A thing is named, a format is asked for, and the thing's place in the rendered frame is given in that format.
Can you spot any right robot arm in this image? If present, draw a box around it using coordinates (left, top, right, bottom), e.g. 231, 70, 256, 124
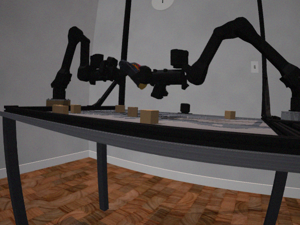
51, 26, 118, 100

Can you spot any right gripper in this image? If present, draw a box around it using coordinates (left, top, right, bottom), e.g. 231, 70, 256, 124
98, 60, 127, 86

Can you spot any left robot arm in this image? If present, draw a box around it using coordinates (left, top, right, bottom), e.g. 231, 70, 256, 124
151, 17, 300, 112

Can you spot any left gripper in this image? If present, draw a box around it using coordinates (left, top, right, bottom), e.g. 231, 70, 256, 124
131, 66, 170, 86

